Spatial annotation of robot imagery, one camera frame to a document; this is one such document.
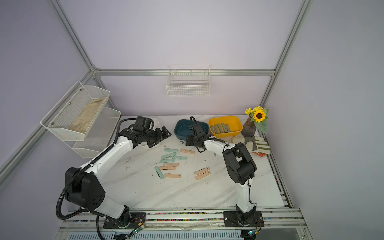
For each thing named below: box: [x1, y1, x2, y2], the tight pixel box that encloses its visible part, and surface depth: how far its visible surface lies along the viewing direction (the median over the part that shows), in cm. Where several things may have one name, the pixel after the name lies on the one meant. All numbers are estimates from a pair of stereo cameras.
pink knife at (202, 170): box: [194, 167, 210, 175], surface depth 92 cm
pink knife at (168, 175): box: [164, 173, 182, 178], surface depth 90 cm
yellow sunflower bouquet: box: [245, 106, 269, 134], surface depth 90 cm
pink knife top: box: [180, 148, 195, 154], surface depth 101 cm
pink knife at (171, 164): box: [163, 163, 180, 167], surface depth 95 cm
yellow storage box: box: [208, 115, 243, 138], surface depth 117 cm
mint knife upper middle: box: [161, 152, 176, 159], surface depth 100 cm
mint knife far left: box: [154, 166, 165, 180], surface depth 91 cm
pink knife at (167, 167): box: [159, 166, 176, 170], surface depth 93 cm
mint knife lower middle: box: [159, 158, 176, 163], surface depth 97 cm
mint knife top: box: [163, 148, 179, 152], surface depth 103 cm
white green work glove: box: [252, 136, 271, 155], surface depth 105 cm
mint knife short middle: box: [172, 155, 187, 160], surface depth 98 cm
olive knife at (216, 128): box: [214, 124, 219, 134], surface depth 115 cm
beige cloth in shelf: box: [70, 96, 106, 134], surface depth 81 cm
